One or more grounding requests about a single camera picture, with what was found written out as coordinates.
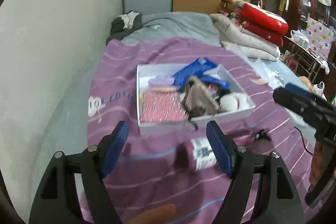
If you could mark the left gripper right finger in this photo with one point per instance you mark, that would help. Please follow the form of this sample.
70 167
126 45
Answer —
277 199

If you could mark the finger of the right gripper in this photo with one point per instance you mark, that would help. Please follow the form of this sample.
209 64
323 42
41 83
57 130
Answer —
293 91
294 103

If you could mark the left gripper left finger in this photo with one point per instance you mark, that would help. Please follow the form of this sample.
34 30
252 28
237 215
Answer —
56 199

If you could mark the white black plush dog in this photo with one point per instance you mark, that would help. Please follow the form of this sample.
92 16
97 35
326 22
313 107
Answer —
233 102

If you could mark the blue plastic package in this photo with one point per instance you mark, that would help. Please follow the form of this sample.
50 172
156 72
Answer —
196 68

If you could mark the lilac plastic case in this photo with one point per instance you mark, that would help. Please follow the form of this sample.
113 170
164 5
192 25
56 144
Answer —
161 81

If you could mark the pink sparkly sponge cloth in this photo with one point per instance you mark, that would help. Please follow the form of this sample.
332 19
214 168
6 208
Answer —
159 107

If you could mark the yellow tissue pack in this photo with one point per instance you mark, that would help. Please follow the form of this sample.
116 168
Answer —
141 99

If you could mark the person left hand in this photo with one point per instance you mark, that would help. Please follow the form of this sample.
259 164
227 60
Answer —
157 215

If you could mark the brown plush toy dog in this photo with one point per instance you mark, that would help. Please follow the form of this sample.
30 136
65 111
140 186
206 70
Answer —
307 83

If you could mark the clear plastic sheet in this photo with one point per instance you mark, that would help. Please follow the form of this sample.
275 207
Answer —
269 71

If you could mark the small black clip object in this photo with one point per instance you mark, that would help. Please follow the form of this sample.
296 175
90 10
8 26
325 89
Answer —
261 134

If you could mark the pink patterned gift box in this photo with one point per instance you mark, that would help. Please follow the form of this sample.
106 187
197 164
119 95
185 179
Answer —
320 38

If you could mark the red folded quilt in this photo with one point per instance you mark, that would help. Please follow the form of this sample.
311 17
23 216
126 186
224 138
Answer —
253 19

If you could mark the beige folded quilt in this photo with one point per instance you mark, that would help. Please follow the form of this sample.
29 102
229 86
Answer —
232 36

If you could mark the purple striped bed sheet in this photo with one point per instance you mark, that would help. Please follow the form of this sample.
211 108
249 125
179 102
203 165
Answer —
145 176

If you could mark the grey blanket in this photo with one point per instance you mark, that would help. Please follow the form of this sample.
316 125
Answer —
166 25

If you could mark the white cardboard box tray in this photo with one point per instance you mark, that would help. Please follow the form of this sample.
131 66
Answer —
146 72

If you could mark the dark grey white garment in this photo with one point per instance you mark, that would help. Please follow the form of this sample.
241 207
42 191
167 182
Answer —
128 22

